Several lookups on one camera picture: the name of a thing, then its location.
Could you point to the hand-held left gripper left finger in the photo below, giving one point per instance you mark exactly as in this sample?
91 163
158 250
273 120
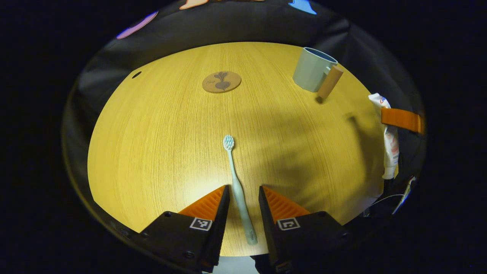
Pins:
220 224

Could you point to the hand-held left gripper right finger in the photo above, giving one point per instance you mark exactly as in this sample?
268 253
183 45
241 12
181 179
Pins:
266 224

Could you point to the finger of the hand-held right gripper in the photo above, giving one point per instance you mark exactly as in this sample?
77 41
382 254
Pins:
401 120

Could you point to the white toothpaste tube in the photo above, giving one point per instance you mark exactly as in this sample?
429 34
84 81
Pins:
391 148

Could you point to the pale green toothbrush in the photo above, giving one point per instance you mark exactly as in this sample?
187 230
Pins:
237 186

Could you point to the round cork coaster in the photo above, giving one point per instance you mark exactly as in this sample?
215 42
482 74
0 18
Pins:
222 82

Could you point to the black backdrop cloth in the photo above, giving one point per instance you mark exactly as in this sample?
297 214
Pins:
236 23

